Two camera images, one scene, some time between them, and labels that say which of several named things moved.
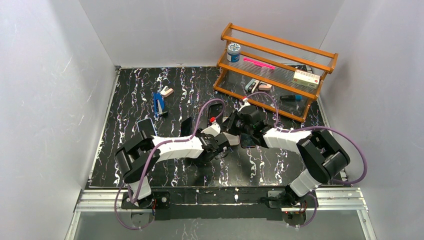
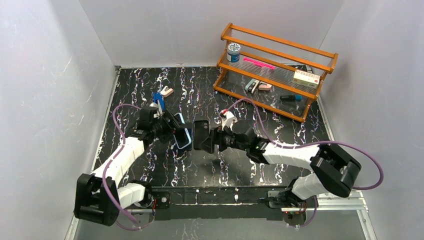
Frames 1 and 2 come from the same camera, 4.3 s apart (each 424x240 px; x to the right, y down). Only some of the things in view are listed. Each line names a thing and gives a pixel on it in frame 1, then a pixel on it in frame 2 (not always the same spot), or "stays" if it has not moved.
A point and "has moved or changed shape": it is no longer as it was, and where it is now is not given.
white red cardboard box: x=311 y=80 stays
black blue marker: x=290 y=97 stays
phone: x=215 y=110 has moved or changed shape
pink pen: x=259 y=62 stays
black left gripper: x=216 y=152 to x=170 y=125
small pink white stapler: x=166 y=92 stays
